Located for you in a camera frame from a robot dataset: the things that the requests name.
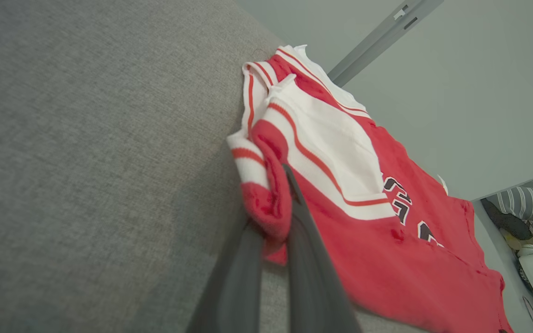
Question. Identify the red Bulls 23 jersey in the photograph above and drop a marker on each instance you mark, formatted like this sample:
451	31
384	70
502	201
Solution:
387	259

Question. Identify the grey double partition post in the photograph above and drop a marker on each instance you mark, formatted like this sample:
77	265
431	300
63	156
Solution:
377	39

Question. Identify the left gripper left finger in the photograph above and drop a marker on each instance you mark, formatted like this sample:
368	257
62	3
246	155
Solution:
234	296

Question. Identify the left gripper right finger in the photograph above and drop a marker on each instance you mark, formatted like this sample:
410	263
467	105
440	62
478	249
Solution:
312	286

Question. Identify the person in striped shirt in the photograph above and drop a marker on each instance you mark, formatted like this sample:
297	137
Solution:
530	203

